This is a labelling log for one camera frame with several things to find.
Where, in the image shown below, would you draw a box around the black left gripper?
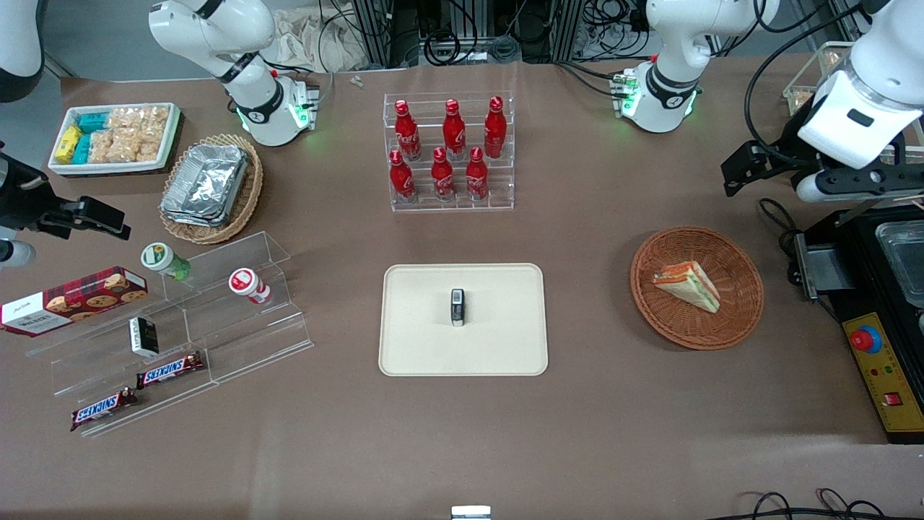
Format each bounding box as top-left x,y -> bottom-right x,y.
722,139 -> 820,197

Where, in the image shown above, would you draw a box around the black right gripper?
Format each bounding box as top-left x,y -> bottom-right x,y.
0,153 -> 132,241

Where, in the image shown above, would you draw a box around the triangular sandwich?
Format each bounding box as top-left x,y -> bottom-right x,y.
653,260 -> 721,314

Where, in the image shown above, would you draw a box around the white rectangular snack tray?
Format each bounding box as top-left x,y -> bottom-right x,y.
48,103 -> 181,177

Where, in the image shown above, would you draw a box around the aluminium foil tray stack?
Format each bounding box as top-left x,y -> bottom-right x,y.
160,143 -> 250,228

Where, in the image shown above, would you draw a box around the oval tan wicker basket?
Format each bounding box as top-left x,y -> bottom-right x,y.
158,133 -> 264,246

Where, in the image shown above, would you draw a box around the round brown wicker basket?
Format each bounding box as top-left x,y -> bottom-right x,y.
630,227 -> 765,352

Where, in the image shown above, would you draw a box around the beige plastic tray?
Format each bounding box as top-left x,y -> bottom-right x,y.
378,263 -> 549,378

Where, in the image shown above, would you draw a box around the clear bag of rice crackers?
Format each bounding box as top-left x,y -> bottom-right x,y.
115,134 -> 164,163
141,105 -> 171,139
107,107 -> 145,135
88,130 -> 118,164

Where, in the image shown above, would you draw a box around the green lid drink bottle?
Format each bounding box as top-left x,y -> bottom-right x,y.
141,242 -> 192,282

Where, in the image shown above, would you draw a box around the yellow snack pack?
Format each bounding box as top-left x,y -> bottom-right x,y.
55,124 -> 82,164

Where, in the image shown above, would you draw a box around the red tartan cookie box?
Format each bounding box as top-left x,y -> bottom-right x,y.
0,266 -> 149,338

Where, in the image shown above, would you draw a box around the small black white box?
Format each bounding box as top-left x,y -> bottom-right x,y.
129,316 -> 160,358

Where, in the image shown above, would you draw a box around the black sealing machine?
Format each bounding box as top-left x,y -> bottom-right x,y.
794,195 -> 924,445

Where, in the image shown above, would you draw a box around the red lid drink bottle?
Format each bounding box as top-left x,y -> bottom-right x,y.
228,268 -> 273,306

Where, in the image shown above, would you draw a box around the Snickers chocolate bar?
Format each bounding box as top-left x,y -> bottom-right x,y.
70,387 -> 139,433
136,351 -> 206,390

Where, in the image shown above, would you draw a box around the clear plastic container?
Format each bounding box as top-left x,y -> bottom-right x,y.
875,220 -> 924,308

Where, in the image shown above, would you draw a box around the clear acrylic stepped shelf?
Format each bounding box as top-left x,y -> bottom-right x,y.
25,231 -> 315,439

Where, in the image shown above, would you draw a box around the clear acrylic bottle rack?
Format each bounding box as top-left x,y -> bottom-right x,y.
383,91 -> 515,213

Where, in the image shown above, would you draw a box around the red cola bottle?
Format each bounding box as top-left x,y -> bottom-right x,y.
431,147 -> 456,202
389,149 -> 417,204
394,100 -> 422,162
466,146 -> 489,202
442,98 -> 466,161
484,95 -> 507,160

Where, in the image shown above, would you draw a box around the white cloth bag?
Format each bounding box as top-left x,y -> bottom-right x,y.
271,7 -> 369,73

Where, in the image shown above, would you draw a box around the black machine power cable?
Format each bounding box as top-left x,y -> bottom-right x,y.
758,197 -> 845,326

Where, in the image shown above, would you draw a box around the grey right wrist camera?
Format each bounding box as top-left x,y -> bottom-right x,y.
0,240 -> 36,269

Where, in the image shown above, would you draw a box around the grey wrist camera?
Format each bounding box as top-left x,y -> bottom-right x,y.
796,165 -> 924,204
0,240 -> 36,269

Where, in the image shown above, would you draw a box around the white wire rack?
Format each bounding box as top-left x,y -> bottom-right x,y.
783,42 -> 924,196

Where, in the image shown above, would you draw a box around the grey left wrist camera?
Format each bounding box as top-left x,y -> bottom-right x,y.
796,165 -> 924,204

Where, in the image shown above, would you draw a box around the black arm base cables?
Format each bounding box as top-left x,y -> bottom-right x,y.
554,61 -> 629,99

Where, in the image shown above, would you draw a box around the black coiled cable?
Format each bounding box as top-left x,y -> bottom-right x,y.
424,29 -> 477,66

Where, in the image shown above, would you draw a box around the aluminium equipment frame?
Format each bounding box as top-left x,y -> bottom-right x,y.
352,0 -> 587,69

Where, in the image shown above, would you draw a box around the black floor cables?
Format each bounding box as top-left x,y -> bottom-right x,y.
711,490 -> 924,520

